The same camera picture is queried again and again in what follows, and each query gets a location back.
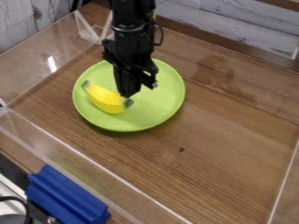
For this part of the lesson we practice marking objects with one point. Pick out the yellow toy banana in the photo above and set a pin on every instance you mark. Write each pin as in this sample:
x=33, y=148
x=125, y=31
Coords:
x=107, y=100

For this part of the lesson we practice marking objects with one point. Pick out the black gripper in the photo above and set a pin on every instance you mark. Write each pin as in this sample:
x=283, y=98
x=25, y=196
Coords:
x=129, y=53

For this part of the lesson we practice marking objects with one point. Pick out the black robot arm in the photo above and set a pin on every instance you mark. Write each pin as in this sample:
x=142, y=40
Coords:
x=133, y=13

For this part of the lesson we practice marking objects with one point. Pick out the green round plate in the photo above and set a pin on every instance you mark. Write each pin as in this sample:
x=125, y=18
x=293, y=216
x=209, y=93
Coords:
x=154, y=107

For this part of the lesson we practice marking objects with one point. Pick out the clear acrylic enclosure wall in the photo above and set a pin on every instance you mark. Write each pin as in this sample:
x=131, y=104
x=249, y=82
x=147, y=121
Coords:
x=218, y=165

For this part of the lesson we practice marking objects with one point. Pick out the blue plastic clamp block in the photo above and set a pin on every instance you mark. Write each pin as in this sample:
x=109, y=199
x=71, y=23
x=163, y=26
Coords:
x=58, y=195

